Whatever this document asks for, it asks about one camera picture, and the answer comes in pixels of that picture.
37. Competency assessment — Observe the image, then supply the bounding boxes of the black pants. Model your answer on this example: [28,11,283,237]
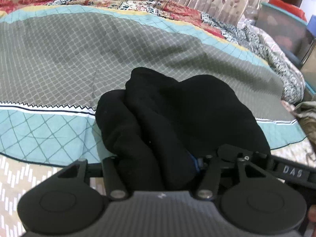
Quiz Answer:
[95,67,271,191]

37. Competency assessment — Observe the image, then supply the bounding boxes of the olive crumpled garment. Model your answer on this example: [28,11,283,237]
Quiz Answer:
[292,101,316,149]

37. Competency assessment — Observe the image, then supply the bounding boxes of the cardboard box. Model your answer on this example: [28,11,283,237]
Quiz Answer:
[301,53,316,91]

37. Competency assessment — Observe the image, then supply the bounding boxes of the patterned teal grey bedsheet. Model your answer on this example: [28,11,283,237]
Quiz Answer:
[0,4,316,237]

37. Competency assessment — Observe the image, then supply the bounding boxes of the black white patterned cloth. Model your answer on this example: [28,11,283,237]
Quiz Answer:
[201,12,305,104]

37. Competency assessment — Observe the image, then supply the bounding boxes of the teal rimmed storage bin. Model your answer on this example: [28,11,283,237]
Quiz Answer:
[256,3,315,69]

